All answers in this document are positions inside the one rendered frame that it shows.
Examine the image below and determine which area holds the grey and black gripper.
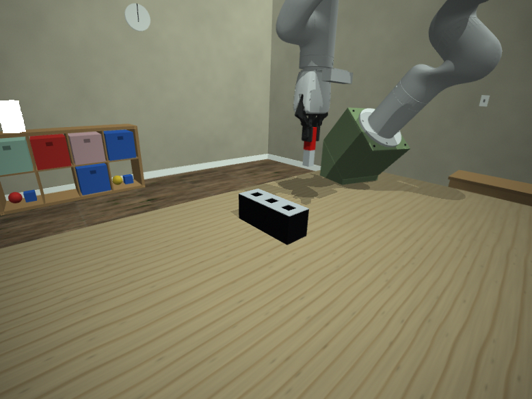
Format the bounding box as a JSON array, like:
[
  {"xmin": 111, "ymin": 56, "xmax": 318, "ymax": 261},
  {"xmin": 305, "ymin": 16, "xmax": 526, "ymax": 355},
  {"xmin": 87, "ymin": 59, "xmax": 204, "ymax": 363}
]
[{"xmin": 293, "ymin": 69, "xmax": 331, "ymax": 142}]

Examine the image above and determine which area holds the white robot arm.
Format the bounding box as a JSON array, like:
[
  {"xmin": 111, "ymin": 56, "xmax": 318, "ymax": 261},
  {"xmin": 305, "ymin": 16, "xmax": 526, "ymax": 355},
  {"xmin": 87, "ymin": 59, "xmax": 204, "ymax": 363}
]
[{"xmin": 276, "ymin": 0, "xmax": 502, "ymax": 148}]

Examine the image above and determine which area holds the red square pin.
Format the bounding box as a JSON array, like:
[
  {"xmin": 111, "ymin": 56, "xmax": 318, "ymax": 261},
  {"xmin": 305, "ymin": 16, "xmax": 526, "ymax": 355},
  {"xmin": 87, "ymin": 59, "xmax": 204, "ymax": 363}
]
[{"xmin": 302, "ymin": 127, "xmax": 317, "ymax": 167}]

